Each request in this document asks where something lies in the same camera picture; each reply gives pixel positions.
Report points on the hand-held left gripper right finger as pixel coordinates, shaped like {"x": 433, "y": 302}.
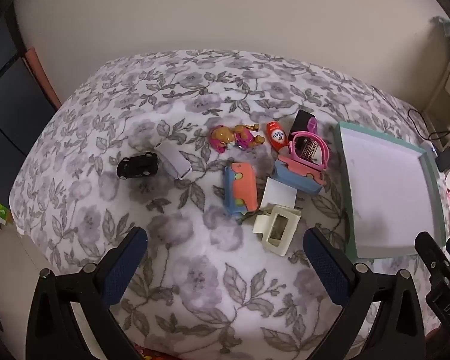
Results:
{"x": 324, "y": 266}

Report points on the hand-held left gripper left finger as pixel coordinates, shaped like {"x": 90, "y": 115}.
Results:
{"x": 123, "y": 266}

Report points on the cream hair claw clip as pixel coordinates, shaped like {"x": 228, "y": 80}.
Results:
{"x": 260, "y": 228}

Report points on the teal-edged white tray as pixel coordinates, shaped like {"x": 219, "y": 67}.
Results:
{"x": 382, "y": 187}

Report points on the black toy car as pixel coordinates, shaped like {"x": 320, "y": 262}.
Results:
{"x": 137, "y": 165}

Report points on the blue orange toy box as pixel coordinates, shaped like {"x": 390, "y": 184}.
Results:
{"x": 243, "y": 187}

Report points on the white plastic case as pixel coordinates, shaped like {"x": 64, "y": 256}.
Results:
{"x": 172, "y": 159}

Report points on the black and gold patterned lighter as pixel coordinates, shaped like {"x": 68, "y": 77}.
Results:
{"x": 309, "y": 149}

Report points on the red squeeze tube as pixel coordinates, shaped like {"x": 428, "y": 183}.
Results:
{"x": 276, "y": 135}

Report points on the pink watch band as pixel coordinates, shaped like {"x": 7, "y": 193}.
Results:
{"x": 312, "y": 124}

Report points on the black plug adapter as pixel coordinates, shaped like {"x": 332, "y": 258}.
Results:
{"x": 300, "y": 122}

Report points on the pink and orange dog figure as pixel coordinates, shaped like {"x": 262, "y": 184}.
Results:
{"x": 225, "y": 137}

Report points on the floral blanket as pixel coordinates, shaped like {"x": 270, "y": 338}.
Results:
{"x": 195, "y": 270}

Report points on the black power bank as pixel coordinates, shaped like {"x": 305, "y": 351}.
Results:
{"x": 446, "y": 159}

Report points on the cream shelf unit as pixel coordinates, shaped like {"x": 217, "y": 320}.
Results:
{"x": 448, "y": 93}

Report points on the dark blue wardrobe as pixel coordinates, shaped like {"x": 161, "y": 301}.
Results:
{"x": 7, "y": 112}

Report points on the orange wooden trim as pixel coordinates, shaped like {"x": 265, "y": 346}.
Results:
{"x": 41, "y": 75}

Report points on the teal and white box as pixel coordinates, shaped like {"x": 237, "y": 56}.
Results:
{"x": 444, "y": 26}

